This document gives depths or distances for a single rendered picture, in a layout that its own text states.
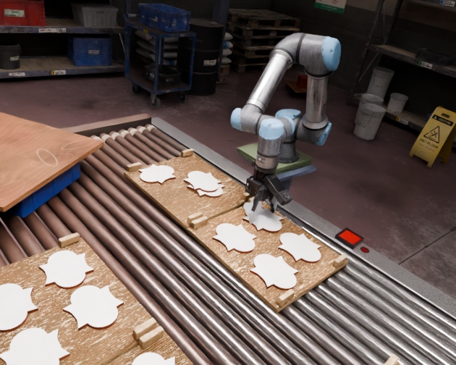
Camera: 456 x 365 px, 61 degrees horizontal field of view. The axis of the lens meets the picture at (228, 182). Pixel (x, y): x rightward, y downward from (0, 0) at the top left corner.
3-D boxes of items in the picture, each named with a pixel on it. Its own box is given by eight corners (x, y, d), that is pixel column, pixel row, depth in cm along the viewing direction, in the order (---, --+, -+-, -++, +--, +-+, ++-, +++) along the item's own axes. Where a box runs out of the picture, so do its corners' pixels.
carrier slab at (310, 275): (258, 202, 152) (260, 198, 151) (347, 264, 128) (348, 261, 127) (187, 232, 130) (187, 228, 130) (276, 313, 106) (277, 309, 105)
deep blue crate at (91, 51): (102, 57, 560) (102, 31, 541) (112, 66, 532) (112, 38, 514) (66, 58, 533) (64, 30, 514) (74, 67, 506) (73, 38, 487)
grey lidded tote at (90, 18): (105, 21, 535) (105, 2, 522) (119, 27, 514) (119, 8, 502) (69, 21, 503) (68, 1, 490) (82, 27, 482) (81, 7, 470)
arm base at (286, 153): (281, 146, 205) (284, 128, 200) (302, 157, 195) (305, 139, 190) (260, 152, 196) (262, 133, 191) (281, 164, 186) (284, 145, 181)
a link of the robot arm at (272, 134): (289, 120, 126) (280, 127, 119) (284, 151, 131) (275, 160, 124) (266, 115, 129) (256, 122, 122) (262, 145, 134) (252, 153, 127)
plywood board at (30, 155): (-4, 114, 161) (-4, 110, 160) (103, 145, 152) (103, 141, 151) (-134, 166, 119) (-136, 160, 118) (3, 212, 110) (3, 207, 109)
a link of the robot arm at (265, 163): (284, 155, 129) (267, 160, 124) (281, 167, 131) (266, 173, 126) (267, 147, 134) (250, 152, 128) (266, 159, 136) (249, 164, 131)
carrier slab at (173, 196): (192, 156, 177) (192, 153, 176) (257, 200, 153) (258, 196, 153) (123, 174, 155) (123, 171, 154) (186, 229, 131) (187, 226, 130)
